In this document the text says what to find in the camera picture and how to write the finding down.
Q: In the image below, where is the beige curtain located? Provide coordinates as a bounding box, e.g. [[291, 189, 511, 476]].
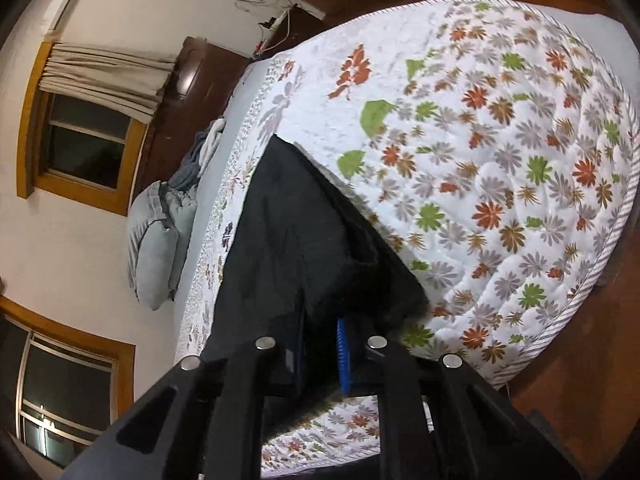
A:
[[39, 42, 178, 123]]

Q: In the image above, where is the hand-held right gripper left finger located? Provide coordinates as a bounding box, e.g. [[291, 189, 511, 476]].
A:
[[60, 335, 312, 480]]

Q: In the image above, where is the wooden framed window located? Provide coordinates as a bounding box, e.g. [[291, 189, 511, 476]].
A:
[[0, 296, 137, 468], [16, 42, 151, 217]]

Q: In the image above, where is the white cloth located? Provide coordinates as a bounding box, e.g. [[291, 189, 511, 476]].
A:
[[199, 117, 227, 173]]

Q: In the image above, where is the grey bed sheet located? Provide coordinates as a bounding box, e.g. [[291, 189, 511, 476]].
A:
[[167, 57, 263, 356]]

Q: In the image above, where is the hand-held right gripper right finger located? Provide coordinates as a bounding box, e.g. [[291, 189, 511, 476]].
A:
[[335, 316, 583, 480]]

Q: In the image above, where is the grey blanket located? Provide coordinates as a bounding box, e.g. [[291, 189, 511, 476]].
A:
[[170, 130, 213, 193]]

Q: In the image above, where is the floral quilted bed cover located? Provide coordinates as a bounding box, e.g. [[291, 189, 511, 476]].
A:
[[172, 0, 640, 476]]

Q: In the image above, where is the dark grey jacket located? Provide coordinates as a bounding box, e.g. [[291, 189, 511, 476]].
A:
[[202, 134, 432, 428]]

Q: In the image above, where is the dark wooden headboard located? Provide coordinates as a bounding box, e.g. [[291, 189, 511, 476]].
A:
[[131, 36, 253, 201]]

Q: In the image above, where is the grey pillow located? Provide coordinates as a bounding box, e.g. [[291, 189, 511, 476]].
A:
[[126, 182, 181, 311], [162, 182, 198, 293]]

